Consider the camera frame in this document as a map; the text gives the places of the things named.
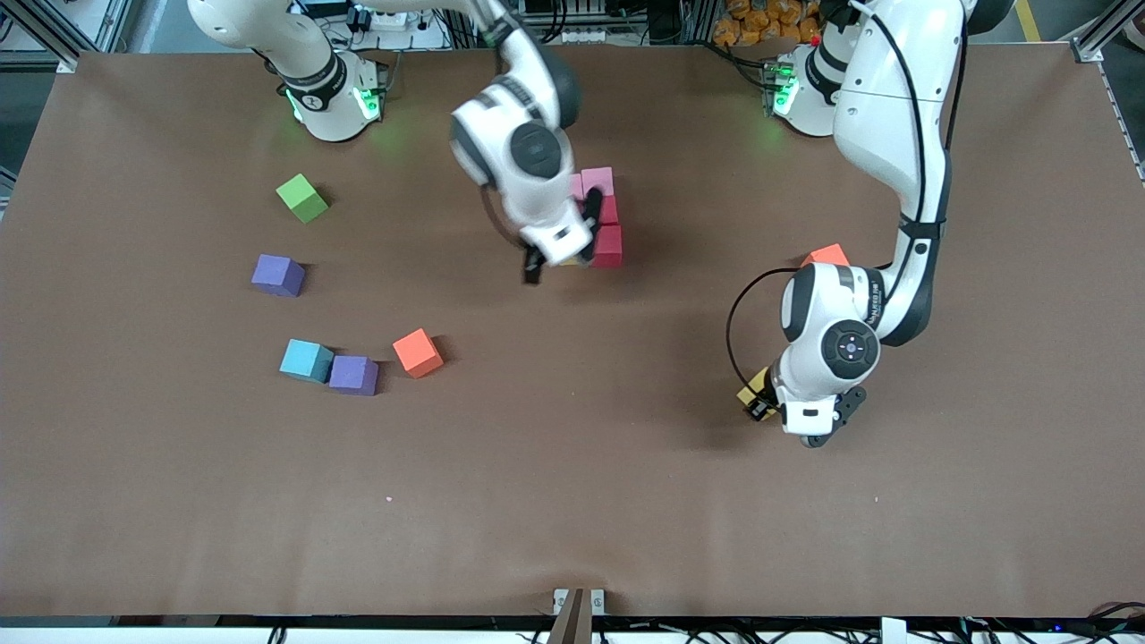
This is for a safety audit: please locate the blue foam cube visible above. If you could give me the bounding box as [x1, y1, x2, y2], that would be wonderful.
[279, 339, 335, 385]

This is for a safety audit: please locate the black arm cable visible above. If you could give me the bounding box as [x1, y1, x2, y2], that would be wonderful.
[725, 267, 799, 387]
[479, 183, 530, 250]

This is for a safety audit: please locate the white power strip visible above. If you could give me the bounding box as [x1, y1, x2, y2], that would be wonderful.
[351, 3, 430, 32]

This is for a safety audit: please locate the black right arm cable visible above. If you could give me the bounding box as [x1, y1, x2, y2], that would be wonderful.
[479, 183, 530, 250]

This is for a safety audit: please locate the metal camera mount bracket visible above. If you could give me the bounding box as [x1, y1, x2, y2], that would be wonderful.
[547, 588, 607, 644]

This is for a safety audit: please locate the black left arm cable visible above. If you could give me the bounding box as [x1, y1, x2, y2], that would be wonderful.
[725, 267, 799, 387]

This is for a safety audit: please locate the green foam cube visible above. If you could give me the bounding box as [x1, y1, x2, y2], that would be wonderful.
[276, 174, 330, 225]

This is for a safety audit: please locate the brown paper table cover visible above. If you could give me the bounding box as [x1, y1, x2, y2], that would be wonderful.
[0, 45, 1145, 618]

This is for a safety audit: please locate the purple foam cube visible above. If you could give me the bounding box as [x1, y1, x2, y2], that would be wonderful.
[328, 355, 379, 396]
[250, 254, 307, 298]

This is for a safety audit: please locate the black equipment rack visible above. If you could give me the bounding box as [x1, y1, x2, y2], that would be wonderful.
[528, 0, 649, 46]

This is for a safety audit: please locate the aluminium frame profile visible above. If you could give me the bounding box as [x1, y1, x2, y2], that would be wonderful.
[1069, 0, 1145, 64]
[0, 0, 81, 72]

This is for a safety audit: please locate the bag of orange snacks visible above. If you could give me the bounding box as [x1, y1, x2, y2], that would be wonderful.
[713, 0, 824, 47]

